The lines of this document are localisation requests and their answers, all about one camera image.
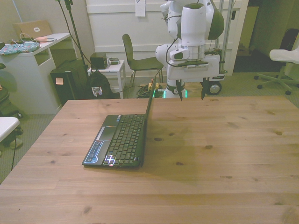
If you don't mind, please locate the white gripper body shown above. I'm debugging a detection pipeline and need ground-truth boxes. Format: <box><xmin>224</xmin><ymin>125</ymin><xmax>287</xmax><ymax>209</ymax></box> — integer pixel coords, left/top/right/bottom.
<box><xmin>166</xmin><ymin>54</ymin><xmax>226</xmax><ymax>83</ymax></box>

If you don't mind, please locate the black office chair backrest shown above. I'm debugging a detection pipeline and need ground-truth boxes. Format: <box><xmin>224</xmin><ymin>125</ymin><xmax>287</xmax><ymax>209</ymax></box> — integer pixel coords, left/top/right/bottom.
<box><xmin>278</xmin><ymin>28</ymin><xmax>299</xmax><ymax>59</ymax></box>

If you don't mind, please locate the cable bundle with power strip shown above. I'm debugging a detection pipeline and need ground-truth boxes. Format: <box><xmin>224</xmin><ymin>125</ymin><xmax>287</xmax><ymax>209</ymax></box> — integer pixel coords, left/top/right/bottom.
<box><xmin>136</xmin><ymin>81</ymin><xmax>165</xmax><ymax>99</ymax></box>

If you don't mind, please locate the aluminium pole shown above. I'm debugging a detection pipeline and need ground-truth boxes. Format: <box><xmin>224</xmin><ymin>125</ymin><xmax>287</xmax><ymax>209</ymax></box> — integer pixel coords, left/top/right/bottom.
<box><xmin>214</xmin><ymin>0</ymin><xmax>235</xmax><ymax>73</ymax></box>

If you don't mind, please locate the black computer tower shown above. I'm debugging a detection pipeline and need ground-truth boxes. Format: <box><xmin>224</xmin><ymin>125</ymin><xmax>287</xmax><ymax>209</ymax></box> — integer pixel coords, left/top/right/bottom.
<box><xmin>50</xmin><ymin>66</ymin><xmax>89</xmax><ymax>106</ymax></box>

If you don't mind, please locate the cart wheel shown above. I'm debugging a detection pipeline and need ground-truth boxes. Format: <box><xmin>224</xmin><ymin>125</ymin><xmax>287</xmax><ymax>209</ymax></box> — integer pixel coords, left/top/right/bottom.
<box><xmin>205</xmin><ymin>80</ymin><xmax>223</xmax><ymax>96</ymax></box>

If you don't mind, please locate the small white side table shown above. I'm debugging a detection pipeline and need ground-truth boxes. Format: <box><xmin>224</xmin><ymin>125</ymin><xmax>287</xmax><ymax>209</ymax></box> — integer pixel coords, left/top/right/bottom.
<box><xmin>87</xmin><ymin>60</ymin><xmax>127</xmax><ymax>99</ymax></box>

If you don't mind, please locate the black box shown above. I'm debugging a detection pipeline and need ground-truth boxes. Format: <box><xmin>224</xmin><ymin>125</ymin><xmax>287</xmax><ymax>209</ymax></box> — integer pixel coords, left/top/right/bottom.
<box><xmin>89</xmin><ymin>53</ymin><xmax>108</xmax><ymax>70</ymax></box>

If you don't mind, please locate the small grey device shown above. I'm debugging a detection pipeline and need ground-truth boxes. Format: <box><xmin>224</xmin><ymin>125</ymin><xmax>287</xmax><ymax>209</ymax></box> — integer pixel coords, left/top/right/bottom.
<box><xmin>107</xmin><ymin>56</ymin><xmax>121</xmax><ymax>66</ymax></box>

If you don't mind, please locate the white table top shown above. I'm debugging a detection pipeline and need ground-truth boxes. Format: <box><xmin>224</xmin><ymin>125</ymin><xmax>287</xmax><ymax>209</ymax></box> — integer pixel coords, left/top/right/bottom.
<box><xmin>0</xmin><ymin>116</ymin><xmax>21</xmax><ymax>142</ymax></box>

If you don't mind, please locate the white desk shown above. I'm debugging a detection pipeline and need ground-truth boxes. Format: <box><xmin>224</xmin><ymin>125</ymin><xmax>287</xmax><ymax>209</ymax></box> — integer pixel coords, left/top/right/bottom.
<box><xmin>0</xmin><ymin>32</ymin><xmax>78</xmax><ymax>115</ymax></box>

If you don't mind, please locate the white swivel chair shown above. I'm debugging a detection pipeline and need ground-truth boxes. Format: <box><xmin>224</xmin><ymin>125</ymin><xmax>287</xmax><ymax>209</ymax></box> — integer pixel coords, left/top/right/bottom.
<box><xmin>254</xmin><ymin>41</ymin><xmax>299</xmax><ymax>96</ymax></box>

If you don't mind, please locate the black backpack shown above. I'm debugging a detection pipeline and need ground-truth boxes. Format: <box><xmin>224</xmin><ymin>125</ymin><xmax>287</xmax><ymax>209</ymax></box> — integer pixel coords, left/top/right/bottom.
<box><xmin>86</xmin><ymin>69</ymin><xmax>115</xmax><ymax>100</ymax></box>

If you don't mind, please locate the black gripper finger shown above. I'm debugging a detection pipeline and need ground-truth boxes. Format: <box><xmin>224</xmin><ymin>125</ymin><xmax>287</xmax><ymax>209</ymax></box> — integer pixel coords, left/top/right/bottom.
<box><xmin>201</xmin><ymin>77</ymin><xmax>210</xmax><ymax>101</ymax></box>
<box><xmin>176</xmin><ymin>79</ymin><xmax>185</xmax><ymax>102</ymax></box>

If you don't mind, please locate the black laptop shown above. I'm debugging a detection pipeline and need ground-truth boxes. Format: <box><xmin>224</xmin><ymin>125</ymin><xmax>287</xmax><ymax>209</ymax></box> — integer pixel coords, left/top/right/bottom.
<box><xmin>81</xmin><ymin>75</ymin><xmax>157</xmax><ymax>168</ymax></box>

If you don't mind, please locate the patterned fabric pouch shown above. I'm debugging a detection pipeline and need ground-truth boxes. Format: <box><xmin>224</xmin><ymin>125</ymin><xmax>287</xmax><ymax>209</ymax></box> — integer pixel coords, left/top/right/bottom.
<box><xmin>0</xmin><ymin>40</ymin><xmax>41</xmax><ymax>56</ymax></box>

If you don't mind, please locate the cardboard box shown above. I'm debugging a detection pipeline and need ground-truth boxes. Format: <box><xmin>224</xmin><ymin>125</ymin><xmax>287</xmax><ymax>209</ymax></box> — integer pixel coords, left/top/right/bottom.
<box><xmin>12</xmin><ymin>20</ymin><xmax>52</xmax><ymax>40</ymax></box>

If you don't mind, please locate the black plastic chair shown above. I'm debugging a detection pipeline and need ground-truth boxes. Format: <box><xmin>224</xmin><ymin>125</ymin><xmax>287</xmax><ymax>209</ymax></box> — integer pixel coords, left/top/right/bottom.
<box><xmin>122</xmin><ymin>34</ymin><xmax>164</xmax><ymax>87</ymax></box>

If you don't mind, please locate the black camera stand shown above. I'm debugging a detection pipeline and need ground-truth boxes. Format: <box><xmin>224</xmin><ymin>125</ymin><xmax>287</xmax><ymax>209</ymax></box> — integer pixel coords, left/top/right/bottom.
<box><xmin>55</xmin><ymin>0</ymin><xmax>92</xmax><ymax>77</ymax></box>

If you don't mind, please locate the white paper sheet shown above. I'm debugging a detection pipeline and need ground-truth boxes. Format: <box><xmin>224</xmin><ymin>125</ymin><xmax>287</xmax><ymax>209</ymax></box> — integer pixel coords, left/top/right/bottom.
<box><xmin>135</xmin><ymin>0</ymin><xmax>146</xmax><ymax>18</ymax></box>

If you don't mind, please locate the black bag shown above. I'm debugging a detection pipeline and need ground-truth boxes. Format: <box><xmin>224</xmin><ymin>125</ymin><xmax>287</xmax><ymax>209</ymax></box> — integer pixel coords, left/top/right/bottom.
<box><xmin>0</xmin><ymin>63</ymin><xmax>24</xmax><ymax>120</ymax></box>

